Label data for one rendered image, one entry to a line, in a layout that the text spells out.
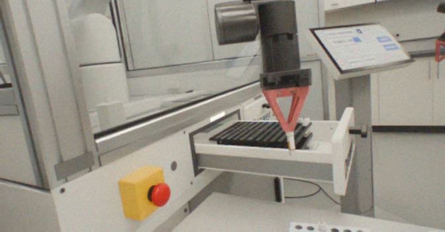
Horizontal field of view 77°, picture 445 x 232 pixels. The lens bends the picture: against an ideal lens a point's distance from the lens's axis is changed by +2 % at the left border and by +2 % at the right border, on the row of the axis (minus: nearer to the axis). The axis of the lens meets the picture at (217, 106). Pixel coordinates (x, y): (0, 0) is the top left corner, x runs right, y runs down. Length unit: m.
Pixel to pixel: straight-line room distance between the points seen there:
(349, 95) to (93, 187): 1.40
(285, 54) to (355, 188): 1.45
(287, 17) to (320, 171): 0.31
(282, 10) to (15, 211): 0.53
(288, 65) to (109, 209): 0.38
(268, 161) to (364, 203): 1.34
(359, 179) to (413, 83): 2.13
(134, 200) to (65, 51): 0.26
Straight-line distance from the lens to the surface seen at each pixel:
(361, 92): 1.70
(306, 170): 0.60
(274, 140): 0.65
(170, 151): 0.62
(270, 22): 0.44
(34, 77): 0.44
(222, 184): 0.86
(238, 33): 0.43
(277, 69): 0.43
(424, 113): 3.84
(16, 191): 0.56
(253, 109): 0.98
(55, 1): 0.48
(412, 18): 4.41
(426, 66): 3.76
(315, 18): 2.40
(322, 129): 0.82
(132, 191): 0.51
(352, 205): 1.87
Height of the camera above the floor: 1.10
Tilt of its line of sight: 10 degrees down
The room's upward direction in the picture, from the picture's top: 7 degrees counter-clockwise
